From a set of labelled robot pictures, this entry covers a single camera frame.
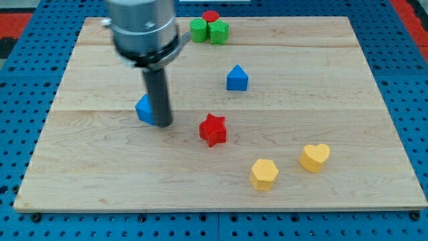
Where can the green star block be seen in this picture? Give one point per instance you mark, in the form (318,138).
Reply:
(218,32)

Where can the red cylinder block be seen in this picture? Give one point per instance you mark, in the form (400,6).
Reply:
(210,16)

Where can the blue cube block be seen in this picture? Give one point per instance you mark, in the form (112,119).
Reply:
(144,111)

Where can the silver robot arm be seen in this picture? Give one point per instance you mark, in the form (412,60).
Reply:
(146,35)

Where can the wooden board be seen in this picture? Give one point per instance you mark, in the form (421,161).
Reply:
(284,117)

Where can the red star block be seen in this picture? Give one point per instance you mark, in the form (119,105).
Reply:
(213,130)

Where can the blue triangle block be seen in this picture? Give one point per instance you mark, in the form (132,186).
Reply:
(237,79)

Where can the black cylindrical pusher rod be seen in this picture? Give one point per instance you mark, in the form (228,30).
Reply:
(157,90)

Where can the green cylinder block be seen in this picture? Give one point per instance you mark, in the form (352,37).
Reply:
(198,28)

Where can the yellow heart block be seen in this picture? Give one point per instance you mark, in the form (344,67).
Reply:
(313,157)

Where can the yellow hexagon block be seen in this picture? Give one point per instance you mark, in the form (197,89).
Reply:
(264,173)

